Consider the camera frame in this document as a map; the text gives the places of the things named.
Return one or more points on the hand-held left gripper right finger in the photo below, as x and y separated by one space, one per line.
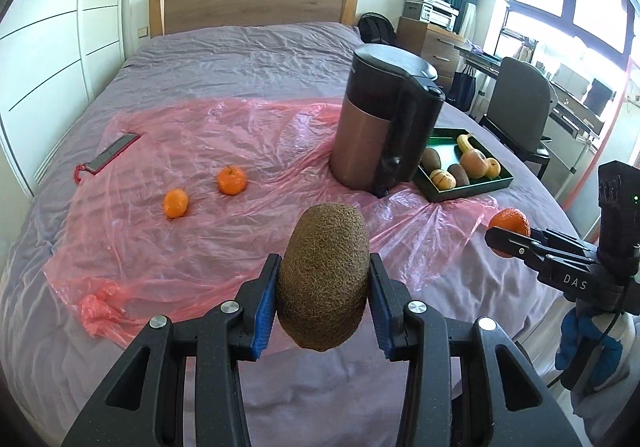
381 327

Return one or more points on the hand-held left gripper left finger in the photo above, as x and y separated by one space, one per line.
264 322

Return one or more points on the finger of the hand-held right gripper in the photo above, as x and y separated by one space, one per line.
515 246
565 241

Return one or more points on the orange tangerine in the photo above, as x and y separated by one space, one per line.
176 203
510 221
232 181

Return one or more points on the green tray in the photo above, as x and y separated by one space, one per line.
475 191

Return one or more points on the large fuzzy brown kiwi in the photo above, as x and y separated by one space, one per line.
325 277

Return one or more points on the yellow round citrus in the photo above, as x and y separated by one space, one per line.
493 168

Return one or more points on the green-red pear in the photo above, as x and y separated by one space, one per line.
473 163

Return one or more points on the yellow striped pepino melon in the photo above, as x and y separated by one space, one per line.
443 179

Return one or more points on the smooth brown kiwi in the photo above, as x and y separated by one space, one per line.
430 159

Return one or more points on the person's right forearm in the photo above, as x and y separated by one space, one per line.
615 409

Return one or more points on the person's right hand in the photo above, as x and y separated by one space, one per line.
585 344

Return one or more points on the small dark brown kiwi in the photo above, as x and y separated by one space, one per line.
458 175

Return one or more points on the pink plastic sheet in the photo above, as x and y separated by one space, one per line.
200 252

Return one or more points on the yellow banana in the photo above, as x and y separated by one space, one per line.
465 142

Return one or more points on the cluttered desk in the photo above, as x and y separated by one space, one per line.
575 112

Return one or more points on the grey office chair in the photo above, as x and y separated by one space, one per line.
517 97

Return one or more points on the dark hanging bag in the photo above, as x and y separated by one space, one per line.
462 87

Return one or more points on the copper and black kettle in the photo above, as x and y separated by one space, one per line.
360 137

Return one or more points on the wooden cabinet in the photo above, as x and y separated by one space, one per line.
430 39

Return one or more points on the phone in red case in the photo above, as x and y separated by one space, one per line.
115 149

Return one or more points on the white printer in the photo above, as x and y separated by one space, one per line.
430 7

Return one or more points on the black backpack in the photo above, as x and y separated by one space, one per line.
377 29

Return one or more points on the bed with grey cover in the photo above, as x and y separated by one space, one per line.
225 67

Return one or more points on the wooden headboard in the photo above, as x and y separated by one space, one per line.
250 7

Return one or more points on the white wardrobe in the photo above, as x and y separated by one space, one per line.
60 27

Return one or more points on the wall light switch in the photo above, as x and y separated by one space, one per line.
143 32

